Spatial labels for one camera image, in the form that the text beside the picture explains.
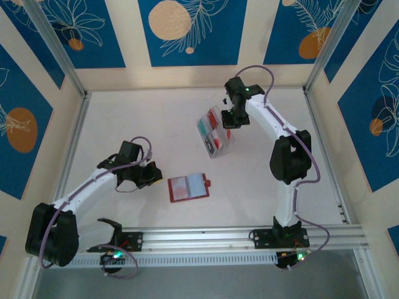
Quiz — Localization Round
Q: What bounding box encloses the clear acrylic card box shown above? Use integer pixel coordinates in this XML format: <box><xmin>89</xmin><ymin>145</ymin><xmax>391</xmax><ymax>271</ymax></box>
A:
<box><xmin>196</xmin><ymin>105</ymin><xmax>235</xmax><ymax>159</ymax></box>

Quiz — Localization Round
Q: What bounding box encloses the red leather card holder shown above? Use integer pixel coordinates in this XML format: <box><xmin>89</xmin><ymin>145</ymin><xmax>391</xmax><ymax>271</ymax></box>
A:
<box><xmin>167</xmin><ymin>173</ymin><xmax>212</xmax><ymax>204</ymax></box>

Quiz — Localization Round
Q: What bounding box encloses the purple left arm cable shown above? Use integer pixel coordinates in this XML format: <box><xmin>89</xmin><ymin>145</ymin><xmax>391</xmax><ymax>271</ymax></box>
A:
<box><xmin>40</xmin><ymin>136</ymin><xmax>154</xmax><ymax>278</ymax></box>

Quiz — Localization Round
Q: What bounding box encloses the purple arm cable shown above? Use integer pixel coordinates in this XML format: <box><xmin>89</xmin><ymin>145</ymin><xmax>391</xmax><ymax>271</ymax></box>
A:
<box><xmin>40</xmin><ymin>136</ymin><xmax>154</xmax><ymax>278</ymax></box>
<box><xmin>234</xmin><ymin>64</ymin><xmax>331</xmax><ymax>260</ymax></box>

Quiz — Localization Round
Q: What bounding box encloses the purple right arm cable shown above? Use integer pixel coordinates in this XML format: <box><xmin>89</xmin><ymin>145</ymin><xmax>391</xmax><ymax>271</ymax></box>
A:
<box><xmin>234</xmin><ymin>64</ymin><xmax>331</xmax><ymax>260</ymax></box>

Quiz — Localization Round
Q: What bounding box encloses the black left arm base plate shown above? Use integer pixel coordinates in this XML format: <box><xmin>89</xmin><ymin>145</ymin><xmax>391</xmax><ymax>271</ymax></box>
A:
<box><xmin>86</xmin><ymin>232</ymin><xmax>144</xmax><ymax>252</ymax></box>

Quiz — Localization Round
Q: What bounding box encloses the aluminium side rail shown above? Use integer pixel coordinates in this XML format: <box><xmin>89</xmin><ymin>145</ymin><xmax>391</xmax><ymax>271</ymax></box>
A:
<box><xmin>45</xmin><ymin>92</ymin><xmax>93</xmax><ymax>231</ymax></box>
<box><xmin>304</xmin><ymin>88</ymin><xmax>352</xmax><ymax>225</ymax></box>

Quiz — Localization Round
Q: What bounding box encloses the aluminium mounting rail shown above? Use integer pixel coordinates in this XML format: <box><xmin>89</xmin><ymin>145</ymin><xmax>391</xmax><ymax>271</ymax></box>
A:
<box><xmin>26</xmin><ymin>225</ymin><xmax>365</xmax><ymax>257</ymax></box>

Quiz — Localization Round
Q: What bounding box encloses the white slotted cable duct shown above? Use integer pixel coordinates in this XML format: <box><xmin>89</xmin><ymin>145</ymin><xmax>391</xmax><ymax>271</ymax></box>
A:
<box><xmin>40</xmin><ymin>252</ymin><xmax>278</xmax><ymax>269</ymax></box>

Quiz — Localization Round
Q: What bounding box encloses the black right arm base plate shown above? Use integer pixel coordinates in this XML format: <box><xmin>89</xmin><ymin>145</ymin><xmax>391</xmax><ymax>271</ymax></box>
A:
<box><xmin>251</xmin><ymin>229</ymin><xmax>311</xmax><ymax>249</ymax></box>

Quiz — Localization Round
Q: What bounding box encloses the aluminium frame post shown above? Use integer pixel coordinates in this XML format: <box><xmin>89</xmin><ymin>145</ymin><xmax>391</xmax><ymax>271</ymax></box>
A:
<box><xmin>23</xmin><ymin>0</ymin><xmax>89</xmax><ymax>98</ymax></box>
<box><xmin>303</xmin><ymin>0</ymin><xmax>365</xmax><ymax>94</ymax></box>

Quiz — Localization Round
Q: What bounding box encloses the aluminium frame leg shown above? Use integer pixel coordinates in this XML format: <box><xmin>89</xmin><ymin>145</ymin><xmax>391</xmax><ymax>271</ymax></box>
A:
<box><xmin>353</xmin><ymin>249</ymin><xmax>386</xmax><ymax>299</ymax></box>
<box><xmin>15</xmin><ymin>255</ymin><xmax>43</xmax><ymax>299</ymax></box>

